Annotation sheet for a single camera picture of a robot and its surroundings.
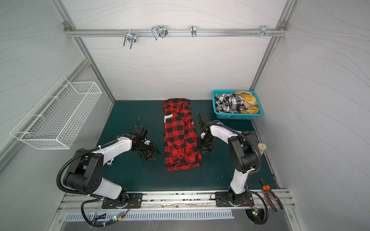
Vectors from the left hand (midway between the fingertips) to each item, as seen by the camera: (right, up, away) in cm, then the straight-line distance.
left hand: (162, 152), depth 86 cm
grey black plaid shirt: (+46, +32, +24) cm, 61 cm away
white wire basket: (-48, +21, -18) cm, 55 cm away
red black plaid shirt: (+11, +2, +3) cm, 12 cm away
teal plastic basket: (+51, +22, +17) cm, 59 cm away
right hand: (+24, +2, +4) cm, 25 cm away
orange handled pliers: (+59, -18, -10) cm, 62 cm away
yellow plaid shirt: (+62, +30, +18) cm, 72 cm away
